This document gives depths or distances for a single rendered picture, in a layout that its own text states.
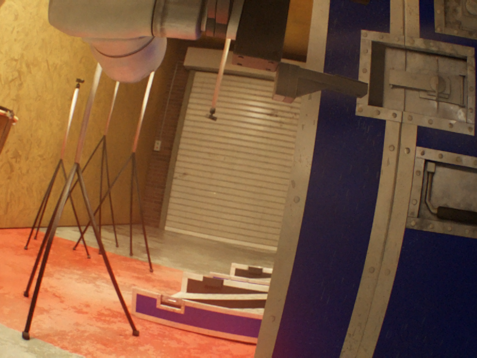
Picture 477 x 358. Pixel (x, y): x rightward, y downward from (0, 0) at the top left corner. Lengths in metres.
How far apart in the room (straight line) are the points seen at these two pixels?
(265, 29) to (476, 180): 0.32
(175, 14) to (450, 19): 0.38
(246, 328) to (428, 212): 1.55
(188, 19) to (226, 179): 7.48
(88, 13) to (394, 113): 0.39
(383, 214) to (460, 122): 0.16
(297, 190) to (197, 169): 7.43
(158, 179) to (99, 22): 7.76
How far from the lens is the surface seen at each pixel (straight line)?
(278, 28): 0.53
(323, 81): 0.54
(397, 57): 0.66
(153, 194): 8.28
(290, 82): 0.53
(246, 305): 2.67
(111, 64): 0.66
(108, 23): 0.55
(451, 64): 0.65
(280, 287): 0.63
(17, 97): 3.91
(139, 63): 0.66
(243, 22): 0.53
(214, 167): 8.02
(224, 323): 2.09
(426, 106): 0.63
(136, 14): 0.54
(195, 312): 2.11
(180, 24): 0.53
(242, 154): 7.98
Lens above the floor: 0.57
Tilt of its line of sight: 2 degrees up
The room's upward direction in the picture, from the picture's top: 10 degrees clockwise
